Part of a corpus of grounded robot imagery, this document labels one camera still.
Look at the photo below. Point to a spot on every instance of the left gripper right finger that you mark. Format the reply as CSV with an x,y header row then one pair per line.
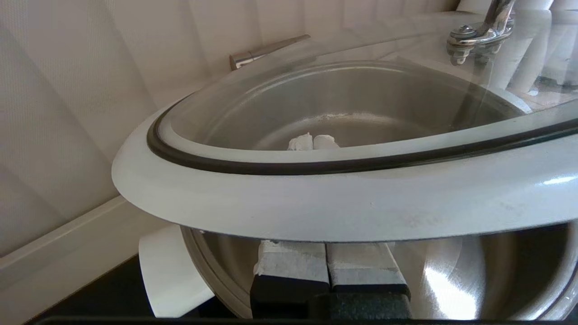
x,y
361,266

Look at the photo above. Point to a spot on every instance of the white pot with steel interior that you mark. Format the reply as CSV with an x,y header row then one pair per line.
x,y
451,280

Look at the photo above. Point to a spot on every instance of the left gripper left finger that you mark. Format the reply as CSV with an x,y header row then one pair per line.
x,y
291,266

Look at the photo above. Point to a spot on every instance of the glass lid with white rim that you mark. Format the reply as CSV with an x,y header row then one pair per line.
x,y
316,207

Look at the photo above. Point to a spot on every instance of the large black induction cooktop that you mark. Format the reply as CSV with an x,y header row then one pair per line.
x,y
113,298

